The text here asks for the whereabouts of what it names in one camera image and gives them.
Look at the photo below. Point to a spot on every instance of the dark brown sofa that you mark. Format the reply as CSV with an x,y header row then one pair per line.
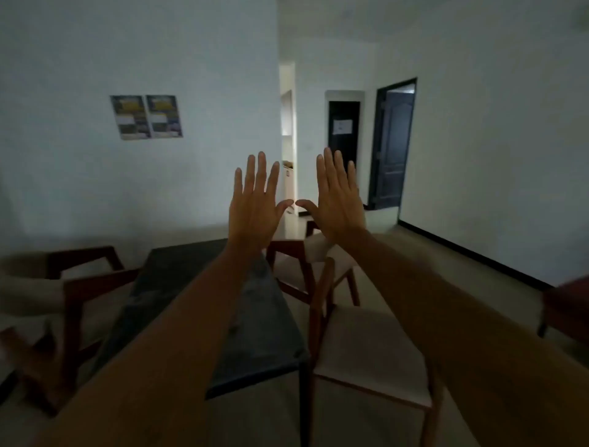
x,y
568,308

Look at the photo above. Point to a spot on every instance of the wall poster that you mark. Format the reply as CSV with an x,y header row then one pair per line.
x,y
164,116
131,117

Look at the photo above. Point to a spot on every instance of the person's right forearm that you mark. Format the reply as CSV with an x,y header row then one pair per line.
x,y
460,350

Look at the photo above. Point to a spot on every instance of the black dining table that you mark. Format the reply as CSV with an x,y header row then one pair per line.
x,y
267,327

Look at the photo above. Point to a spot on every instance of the white low cabinet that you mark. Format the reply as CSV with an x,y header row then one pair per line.
x,y
289,182

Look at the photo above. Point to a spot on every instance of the black closed door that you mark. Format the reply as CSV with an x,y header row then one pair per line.
x,y
343,110

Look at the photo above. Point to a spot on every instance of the person's left forearm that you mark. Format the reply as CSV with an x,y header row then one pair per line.
x,y
175,350

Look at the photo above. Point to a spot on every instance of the white paper door sign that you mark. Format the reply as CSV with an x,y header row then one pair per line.
x,y
343,127

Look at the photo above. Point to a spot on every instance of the person's right hand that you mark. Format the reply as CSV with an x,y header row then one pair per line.
x,y
338,207

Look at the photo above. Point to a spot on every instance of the person's left hand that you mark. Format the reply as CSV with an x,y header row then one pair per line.
x,y
255,216

